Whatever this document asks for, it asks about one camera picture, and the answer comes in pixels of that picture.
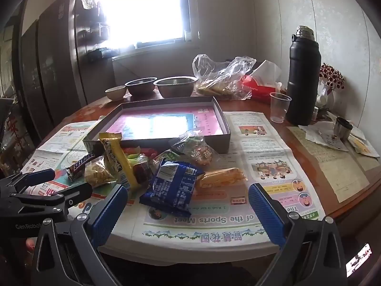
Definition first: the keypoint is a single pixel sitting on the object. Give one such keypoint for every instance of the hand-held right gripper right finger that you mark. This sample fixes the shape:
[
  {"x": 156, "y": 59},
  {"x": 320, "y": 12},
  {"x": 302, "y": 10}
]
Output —
[{"x": 265, "y": 214}]

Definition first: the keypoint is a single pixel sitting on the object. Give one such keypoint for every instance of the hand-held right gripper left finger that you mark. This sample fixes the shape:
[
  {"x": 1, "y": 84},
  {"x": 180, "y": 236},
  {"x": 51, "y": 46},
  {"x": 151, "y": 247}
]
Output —
[{"x": 110, "y": 214}]

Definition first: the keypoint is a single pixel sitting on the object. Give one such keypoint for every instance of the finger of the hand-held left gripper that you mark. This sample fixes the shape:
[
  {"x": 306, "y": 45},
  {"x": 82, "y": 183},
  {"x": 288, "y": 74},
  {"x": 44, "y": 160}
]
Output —
[
  {"x": 37, "y": 176},
  {"x": 74, "y": 193}
]

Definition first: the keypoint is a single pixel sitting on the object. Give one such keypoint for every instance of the brown chocolate bar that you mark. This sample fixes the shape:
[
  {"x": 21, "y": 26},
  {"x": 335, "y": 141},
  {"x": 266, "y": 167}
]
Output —
[{"x": 82, "y": 164}]

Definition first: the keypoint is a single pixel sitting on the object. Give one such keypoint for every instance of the golden crispy snack packet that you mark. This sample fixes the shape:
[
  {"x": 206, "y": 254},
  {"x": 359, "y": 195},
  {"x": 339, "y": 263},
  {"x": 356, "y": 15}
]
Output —
[{"x": 96, "y": 172}]

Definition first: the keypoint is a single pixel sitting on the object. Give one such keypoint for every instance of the dark red snack packet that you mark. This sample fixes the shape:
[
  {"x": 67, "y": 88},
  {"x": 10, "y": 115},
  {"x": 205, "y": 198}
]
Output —
[{"x": 140, "y": 172}]

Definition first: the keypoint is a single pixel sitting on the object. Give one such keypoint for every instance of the yellow snack bar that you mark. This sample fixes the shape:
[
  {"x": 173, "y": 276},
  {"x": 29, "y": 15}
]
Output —
[{"x": 114, "y": 158}]

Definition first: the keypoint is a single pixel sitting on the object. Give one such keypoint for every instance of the orange cracker packet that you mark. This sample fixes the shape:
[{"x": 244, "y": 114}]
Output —
[{"x": 220, "y": 177}]

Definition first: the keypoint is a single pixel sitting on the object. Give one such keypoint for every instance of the green pastry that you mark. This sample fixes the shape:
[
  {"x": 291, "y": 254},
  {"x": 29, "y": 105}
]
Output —
[{"x": 132, "y": 156}]

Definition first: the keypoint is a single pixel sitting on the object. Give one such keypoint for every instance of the blue snack packet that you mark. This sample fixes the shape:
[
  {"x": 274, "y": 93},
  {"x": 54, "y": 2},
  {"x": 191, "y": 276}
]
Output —
[{"x": 169, "y": 187}]

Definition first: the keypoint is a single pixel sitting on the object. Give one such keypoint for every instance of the round biscuit packet green label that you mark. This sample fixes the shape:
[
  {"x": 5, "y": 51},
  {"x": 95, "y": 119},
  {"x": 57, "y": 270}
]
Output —
[{"x": 165, "y": 156}]

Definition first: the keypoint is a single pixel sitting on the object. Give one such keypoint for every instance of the grey cardboard tray pink book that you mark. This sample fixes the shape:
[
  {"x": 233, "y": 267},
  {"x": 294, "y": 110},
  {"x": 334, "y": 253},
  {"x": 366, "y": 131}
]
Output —
[{"x": 220, "y": 144}]

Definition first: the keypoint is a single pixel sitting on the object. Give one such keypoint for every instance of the clear nut snack packet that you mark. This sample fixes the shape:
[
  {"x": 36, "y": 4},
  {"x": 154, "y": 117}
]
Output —
[{"x": 199, "y": 152}]

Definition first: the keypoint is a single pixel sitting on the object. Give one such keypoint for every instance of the person's left hand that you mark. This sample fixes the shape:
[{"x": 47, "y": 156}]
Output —
[{"x": 31, "y": 245}]

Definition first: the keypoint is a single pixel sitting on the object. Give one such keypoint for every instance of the newspaper sheet with red header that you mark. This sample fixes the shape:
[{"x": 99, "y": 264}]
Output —
[{"x": 68, "y": 137}]

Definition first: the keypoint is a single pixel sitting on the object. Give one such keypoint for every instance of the cartoon printed newspaper sheet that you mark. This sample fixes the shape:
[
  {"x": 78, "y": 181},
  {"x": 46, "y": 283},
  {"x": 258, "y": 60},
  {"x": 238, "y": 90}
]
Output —
[{"x": 262, "y": 143}]

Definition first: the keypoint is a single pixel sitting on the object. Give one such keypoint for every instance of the yellowed paper sheet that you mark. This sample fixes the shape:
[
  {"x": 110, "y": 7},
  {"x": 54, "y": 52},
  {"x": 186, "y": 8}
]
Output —
[{"x": 342, "y": 172}]

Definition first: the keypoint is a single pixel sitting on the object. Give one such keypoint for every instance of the crumpled white paper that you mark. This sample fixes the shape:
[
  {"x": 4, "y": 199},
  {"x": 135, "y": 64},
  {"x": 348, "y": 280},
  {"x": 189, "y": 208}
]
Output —
[{"x": 315, "y": 137}]

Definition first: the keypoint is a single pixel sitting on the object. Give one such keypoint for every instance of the glowing small screen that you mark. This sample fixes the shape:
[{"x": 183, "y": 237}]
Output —
[{"x": 358, "y": 259}]

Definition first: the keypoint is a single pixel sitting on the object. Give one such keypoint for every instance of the white ceramic bowl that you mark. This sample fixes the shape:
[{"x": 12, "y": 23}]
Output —
[{"x": 115, "y": 93}]

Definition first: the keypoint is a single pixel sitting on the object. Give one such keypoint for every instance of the clear plastic cup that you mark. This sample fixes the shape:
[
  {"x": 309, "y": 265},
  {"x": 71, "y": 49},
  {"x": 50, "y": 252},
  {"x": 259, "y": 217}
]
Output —
[{"x": 279, "y": 107}]

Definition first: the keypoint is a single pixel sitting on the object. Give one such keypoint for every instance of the dark refrigerator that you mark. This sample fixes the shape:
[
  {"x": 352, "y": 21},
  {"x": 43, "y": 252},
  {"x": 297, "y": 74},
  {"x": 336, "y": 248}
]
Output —
[{"x": 50, "y": 65}]

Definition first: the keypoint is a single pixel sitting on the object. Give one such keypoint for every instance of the small steel cup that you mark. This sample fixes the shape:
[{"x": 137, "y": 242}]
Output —
[{"x": 342, "y": 129}]

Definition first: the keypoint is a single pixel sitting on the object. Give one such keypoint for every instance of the yellow paper packet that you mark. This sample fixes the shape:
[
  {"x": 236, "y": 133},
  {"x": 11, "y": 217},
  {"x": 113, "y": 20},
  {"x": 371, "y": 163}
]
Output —
[{"x": 361, "y": 146}]

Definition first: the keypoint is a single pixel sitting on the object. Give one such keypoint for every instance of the small steel bowl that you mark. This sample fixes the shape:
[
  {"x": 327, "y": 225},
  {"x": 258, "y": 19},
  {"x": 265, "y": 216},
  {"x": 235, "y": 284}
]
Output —
[{"x": 140, "y": 87}]

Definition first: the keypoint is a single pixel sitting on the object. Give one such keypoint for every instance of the red tissue box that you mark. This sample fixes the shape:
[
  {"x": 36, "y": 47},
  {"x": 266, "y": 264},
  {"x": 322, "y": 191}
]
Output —
[{"x": 259, "y": 89}]

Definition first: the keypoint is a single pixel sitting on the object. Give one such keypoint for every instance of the white medicine bottle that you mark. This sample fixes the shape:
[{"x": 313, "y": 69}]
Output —
[{"x": 321, "y": 99}]

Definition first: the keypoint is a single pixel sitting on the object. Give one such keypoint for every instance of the black thermos flask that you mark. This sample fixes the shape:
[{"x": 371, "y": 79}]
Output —
[{"x": 303, "y": 80}]

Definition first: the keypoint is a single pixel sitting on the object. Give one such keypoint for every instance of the large steel bowl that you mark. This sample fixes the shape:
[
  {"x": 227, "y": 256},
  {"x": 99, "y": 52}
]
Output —
[{"x": 175, "y": 88}]

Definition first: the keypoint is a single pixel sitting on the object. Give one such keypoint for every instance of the clear plastic bag with food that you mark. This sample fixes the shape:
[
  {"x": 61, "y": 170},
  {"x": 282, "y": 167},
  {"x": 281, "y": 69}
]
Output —
[{"x": 220, "y": 77}]

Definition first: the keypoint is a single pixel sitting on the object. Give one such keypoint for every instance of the red white artificial flowers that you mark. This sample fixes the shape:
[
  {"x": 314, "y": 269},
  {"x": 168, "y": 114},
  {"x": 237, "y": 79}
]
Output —
[{"x": 332, "y": 76}]

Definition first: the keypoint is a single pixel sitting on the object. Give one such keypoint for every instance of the bright window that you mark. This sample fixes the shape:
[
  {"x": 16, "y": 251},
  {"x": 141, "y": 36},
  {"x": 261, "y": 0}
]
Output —
[{"x": 143, "y": 9}]

